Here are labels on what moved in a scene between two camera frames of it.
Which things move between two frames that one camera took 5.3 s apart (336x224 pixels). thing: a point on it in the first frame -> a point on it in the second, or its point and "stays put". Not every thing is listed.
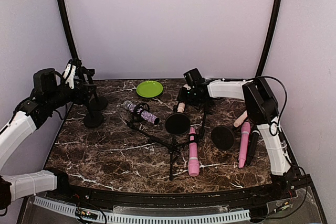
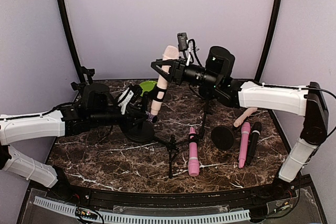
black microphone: x=252 y=147 stays put
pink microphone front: x=193 y=167 stays put
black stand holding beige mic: x=177 y=123 -> x=143 y=130
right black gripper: x=182 y=96 -> x=178 y=65
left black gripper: x=84 y=98 -> x=131 y=115
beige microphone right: x=241 y=119 stays put
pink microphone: x=244 y=137 stays put
